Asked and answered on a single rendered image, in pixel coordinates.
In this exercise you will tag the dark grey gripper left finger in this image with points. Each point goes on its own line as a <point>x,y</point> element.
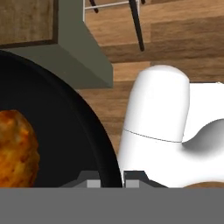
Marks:
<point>89,178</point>

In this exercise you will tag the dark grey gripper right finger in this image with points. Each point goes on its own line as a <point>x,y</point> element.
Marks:
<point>135,178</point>

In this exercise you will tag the grey-green counter with wooden top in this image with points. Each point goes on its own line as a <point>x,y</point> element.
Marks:
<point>78,49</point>

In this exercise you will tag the brown chicken drumstick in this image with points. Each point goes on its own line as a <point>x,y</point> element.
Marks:
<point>16,148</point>

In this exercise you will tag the white rounded object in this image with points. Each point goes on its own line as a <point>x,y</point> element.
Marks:
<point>159,110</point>

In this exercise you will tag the black round plate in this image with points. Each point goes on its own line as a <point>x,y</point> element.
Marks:
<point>64,122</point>

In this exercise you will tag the stool with black legs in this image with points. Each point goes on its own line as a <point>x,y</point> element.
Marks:
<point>137,23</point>

